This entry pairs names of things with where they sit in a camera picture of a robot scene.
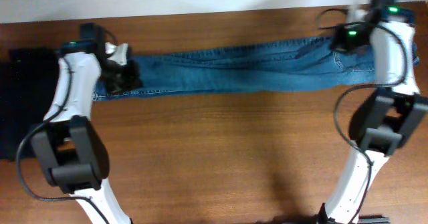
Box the blue denim jeans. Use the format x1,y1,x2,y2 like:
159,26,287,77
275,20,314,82
92,35,421,102

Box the black folded garment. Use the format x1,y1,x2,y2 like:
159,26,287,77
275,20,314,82
1,47,59,161

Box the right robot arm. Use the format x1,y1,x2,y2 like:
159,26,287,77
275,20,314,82
316,0,427,223

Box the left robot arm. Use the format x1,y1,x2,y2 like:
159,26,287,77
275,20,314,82
29,23,142,223

